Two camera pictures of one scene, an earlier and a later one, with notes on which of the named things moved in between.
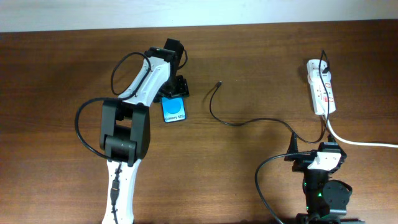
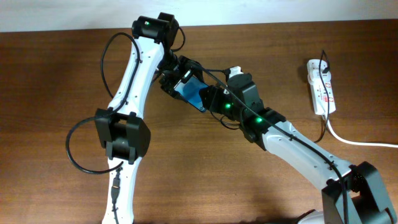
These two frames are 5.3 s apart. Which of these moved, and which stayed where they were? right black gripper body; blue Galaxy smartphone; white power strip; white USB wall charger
Moved: right black gripper body; blue Galaxy smartphone
Stayed: white USB wall charger; white power strip
